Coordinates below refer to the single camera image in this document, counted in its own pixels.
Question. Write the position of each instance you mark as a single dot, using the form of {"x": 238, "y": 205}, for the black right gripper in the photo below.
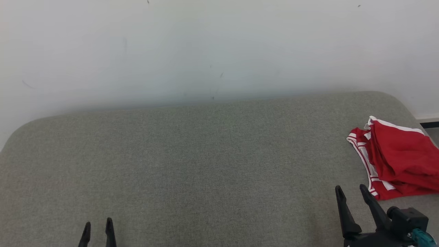
{"x": 377, "y": 240}

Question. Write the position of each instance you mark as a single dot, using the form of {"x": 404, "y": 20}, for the wall baseboard strip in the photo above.
{"x": 428, "y": 122}

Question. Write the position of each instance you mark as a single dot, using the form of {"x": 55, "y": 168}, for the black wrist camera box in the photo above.
{"x": 410, "y": 219}

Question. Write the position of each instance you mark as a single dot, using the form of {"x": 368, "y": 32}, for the red and white jersey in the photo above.
{"x": 401, "y": 157}

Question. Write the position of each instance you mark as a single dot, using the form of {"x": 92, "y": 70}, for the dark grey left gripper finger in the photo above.
{"x": 85, "y": 236}
{"x": 110, "y": 235}

